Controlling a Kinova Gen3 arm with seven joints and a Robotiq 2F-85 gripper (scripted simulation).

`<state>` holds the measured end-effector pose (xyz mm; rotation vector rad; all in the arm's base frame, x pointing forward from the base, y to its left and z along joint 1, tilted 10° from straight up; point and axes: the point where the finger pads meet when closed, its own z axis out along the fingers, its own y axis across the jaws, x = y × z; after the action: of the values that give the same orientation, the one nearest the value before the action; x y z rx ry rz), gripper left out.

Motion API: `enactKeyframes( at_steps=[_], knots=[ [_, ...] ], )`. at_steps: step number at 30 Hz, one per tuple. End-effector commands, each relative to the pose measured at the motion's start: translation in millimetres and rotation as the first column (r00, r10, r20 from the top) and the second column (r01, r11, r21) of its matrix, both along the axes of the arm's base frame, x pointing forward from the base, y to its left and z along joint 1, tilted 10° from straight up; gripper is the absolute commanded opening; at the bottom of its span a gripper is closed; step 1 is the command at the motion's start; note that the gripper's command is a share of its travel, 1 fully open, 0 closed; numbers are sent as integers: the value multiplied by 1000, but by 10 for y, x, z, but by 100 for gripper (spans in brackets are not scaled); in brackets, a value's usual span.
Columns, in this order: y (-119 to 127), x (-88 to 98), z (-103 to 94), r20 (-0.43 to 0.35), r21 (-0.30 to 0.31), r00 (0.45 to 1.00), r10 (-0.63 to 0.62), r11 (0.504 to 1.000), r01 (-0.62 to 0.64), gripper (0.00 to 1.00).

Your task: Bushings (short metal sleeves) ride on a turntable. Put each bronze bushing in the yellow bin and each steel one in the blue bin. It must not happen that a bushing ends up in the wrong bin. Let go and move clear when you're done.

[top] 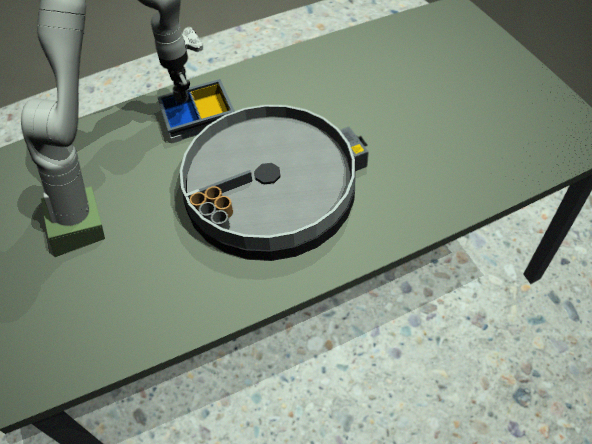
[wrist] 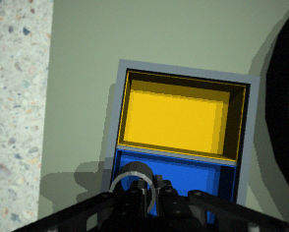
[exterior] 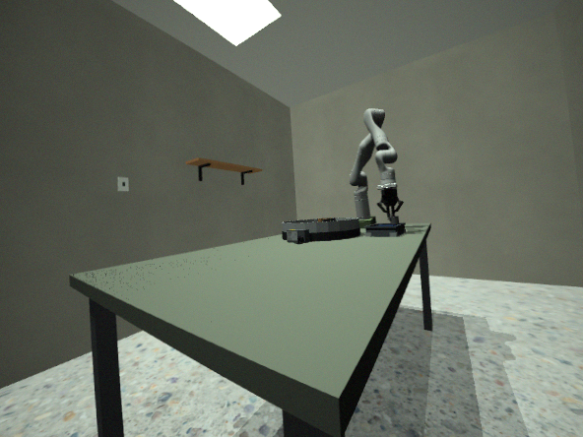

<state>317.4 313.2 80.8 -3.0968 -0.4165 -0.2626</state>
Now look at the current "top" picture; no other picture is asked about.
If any grey round turntable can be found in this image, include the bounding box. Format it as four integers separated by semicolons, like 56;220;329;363
180;105;368;261

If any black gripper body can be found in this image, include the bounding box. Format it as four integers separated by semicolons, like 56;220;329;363
158;50;188;81

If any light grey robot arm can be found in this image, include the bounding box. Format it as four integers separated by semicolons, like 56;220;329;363
21;0;204;226

